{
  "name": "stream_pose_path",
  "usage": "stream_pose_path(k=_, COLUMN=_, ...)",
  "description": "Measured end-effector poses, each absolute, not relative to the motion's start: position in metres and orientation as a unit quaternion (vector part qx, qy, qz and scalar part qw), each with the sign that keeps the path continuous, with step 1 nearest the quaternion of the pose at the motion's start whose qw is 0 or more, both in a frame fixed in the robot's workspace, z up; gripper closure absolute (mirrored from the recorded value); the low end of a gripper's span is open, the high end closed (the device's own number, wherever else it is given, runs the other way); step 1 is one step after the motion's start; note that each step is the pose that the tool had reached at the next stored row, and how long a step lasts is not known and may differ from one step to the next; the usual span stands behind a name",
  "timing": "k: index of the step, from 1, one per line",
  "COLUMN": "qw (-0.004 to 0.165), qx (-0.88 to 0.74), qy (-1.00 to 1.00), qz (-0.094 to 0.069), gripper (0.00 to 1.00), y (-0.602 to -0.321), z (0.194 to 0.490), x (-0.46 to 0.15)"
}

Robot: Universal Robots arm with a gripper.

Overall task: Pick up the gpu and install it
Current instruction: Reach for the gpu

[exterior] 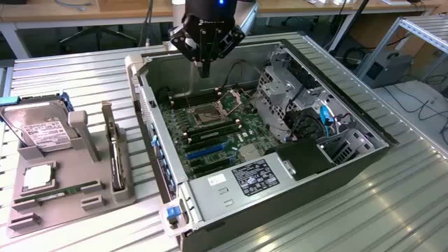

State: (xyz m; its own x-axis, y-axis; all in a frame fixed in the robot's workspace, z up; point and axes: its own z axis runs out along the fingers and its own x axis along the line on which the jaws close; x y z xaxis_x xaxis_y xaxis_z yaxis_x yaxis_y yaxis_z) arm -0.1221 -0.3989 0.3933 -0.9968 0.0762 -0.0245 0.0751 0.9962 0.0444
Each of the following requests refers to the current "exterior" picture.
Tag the open black PC case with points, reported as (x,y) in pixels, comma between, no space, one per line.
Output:
(315,194)

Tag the short black expansion slot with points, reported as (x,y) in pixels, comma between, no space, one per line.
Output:
(197,163)

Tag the silver hard disk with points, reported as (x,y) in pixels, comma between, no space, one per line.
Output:
(39,123)

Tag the green motherboard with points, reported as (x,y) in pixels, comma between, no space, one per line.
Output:
(245,131)

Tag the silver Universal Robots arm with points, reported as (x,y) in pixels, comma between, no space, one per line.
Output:
(250,18)

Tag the graphics card with metal bracket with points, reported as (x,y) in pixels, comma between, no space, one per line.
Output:
(114,147)

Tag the grey equipment box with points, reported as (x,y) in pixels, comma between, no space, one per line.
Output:
(393,68)

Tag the black plastic air shroud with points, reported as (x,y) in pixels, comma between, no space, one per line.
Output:
(301,157)

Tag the long blue expansion slot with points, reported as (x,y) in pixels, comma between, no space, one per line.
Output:
(207,152)

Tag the green RAM stick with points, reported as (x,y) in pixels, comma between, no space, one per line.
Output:
(214,134)
(53,194)

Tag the aluminium frame shelf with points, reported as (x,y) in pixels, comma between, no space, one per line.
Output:
(423,30)

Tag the blue plastic disk caddy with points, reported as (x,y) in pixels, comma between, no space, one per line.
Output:
(67,101)

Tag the grey power supply unit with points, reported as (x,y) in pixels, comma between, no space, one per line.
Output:
(217,194)

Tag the grey parts rack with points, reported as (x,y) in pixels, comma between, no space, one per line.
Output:
(70,168)

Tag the perforated metal disk bay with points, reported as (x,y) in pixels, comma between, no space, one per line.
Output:
(350,149)

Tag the blue case latch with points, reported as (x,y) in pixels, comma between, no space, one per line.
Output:
(173,212)

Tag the metal socket cover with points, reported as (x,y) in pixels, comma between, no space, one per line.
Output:
(231,101)

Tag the silver CPU chip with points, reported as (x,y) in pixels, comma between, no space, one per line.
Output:
(37,178)

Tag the long black expansion slot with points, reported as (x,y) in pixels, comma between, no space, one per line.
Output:
(213,170)
(210,164)
(205,146)

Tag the small silver chipset heatsink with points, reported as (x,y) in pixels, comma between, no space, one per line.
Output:
(250,152)

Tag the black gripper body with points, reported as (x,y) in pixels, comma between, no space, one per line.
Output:
(210,15)

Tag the CPU socket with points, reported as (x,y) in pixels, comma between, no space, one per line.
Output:
(207,115)

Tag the black office chair base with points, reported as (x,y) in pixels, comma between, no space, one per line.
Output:
(289,20)
(98,32)

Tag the metal disk bay cage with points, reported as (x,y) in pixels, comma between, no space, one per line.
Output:
(277,89)

